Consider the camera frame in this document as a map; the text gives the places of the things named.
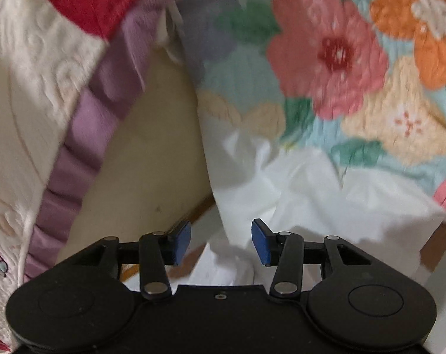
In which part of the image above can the white hoodie sweatshirt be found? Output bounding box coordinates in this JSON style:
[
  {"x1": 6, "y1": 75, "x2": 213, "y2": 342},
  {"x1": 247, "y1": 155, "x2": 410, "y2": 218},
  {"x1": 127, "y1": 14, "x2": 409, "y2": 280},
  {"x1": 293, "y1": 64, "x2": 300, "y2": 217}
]
[{"x1": 189, "y1": 123, "x2": 446, "y2": 285}]

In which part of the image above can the patterned play mat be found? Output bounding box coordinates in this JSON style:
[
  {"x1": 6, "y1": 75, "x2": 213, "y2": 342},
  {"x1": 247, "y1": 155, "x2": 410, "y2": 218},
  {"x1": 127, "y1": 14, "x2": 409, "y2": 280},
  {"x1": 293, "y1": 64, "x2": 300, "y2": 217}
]
[{"x1": 136, "y1": 195, "x2": 222, "y2": 289}]

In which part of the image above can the floral patterned quilt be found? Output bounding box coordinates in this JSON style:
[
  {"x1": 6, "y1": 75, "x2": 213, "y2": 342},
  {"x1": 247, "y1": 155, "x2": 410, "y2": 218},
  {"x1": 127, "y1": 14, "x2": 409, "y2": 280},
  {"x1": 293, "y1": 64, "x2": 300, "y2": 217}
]
[{"x1": 173, "y1": 0, "x2": 446, "y2": 210}]

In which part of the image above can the white quilt with red bears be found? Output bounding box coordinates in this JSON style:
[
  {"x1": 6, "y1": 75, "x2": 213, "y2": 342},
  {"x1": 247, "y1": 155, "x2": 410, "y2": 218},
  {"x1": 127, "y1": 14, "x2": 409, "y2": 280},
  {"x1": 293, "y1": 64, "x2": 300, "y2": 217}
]
[{"x1": 0, "y1": 0, "x2": 174, "y2": 353}]

